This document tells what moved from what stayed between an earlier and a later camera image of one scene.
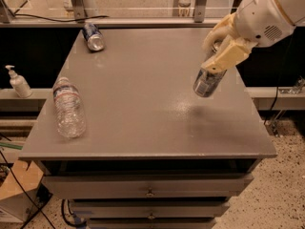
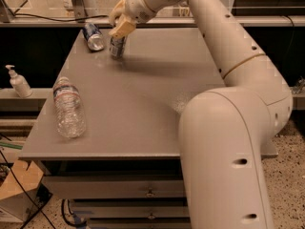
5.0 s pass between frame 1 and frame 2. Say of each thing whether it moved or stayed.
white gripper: moved
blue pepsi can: stayed
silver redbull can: moved
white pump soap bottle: stayed
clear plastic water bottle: stayed
